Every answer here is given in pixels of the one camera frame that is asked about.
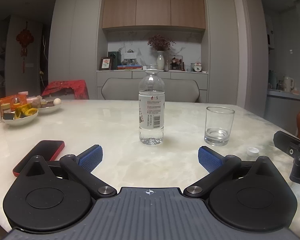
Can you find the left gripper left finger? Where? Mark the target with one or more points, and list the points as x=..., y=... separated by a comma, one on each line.
x=79, y=169

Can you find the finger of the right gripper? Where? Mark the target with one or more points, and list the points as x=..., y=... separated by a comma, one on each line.
x=287, y=143

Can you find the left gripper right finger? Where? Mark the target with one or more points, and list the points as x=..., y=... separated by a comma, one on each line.
x=219, y=169

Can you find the white bottle cap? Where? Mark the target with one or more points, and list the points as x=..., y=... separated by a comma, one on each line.
x=252, y=152

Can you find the clear plastic water bottle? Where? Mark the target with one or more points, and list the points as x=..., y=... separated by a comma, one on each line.
x=151, y=109

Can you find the clear drinking glass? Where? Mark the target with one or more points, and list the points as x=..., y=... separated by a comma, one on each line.
x=218, y=125

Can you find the white electric kettle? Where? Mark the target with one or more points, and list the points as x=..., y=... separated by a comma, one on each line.
x=288, y=84

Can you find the white snack plate far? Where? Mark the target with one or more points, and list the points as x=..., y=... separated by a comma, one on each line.
x=46, y=106

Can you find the white snack plate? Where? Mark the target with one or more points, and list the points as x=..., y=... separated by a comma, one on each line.
x=46, y=106
x=22, y=115

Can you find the white snack plate near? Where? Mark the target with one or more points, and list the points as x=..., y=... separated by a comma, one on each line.
x=22, y=115

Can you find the red cloth covered chair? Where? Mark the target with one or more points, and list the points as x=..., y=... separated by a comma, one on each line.
x=78, y=87

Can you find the right beige dining chair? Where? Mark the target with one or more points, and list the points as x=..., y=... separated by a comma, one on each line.
x=128, y=89

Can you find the grey sideboard cabinet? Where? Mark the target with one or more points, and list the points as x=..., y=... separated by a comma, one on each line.
x=200, y=78

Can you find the orange box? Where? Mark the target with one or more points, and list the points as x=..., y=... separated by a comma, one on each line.
x=14, y=101

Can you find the small alarm clock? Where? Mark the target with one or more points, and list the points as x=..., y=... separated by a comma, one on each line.
x=197, y=67

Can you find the framed flower picture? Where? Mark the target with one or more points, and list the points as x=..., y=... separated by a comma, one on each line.
x=106, y=63

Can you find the stack of books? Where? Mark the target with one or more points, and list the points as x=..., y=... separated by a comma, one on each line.
x=125, y=67

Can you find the glass flower display case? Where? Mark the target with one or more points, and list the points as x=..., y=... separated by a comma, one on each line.
x=176, y=62

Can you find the dark green speaker box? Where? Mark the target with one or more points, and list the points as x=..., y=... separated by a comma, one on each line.
x=116, y=56

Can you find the white ceramic vase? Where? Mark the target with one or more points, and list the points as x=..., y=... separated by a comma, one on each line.
x=160, y=62

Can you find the dried red flowers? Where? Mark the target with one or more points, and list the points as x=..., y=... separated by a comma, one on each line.
x=160, y=43

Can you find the red chinese knot ornament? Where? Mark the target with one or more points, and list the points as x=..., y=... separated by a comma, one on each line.
x=24, y=38

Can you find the wooden upper cabinet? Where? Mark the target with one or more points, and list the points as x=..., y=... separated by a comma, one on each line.
x=187, y=14

